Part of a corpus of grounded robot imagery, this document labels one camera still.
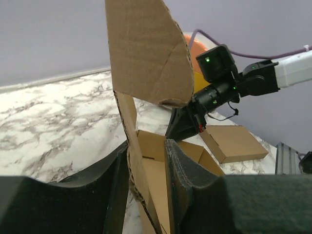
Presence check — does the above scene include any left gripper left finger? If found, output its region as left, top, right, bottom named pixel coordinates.
left=0, top=142, right=129, bottom=234

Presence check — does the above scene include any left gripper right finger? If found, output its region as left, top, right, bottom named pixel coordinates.
left=164, top=139, right=312, bottom=234

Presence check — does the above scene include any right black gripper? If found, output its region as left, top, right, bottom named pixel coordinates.
left=165, top=97, right=207, bottom=141

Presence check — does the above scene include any cardboard box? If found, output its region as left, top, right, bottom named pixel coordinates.
left=104, top=0, right=226, bottom=234
left=199, top=125, right=268, bottom=164

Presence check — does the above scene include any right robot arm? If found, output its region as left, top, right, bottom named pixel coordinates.
left=165, top=44, right=312, bottom=141

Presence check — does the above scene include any white cylinder container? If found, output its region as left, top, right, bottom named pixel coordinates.
left=190, top=34, right=216, bottom=93

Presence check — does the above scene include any aluminium frame profile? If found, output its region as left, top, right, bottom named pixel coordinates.
left=275, top=142, right=305, bottom=175

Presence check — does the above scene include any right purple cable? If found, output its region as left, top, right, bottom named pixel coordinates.
left=189, top=28, right=312, bottom=60

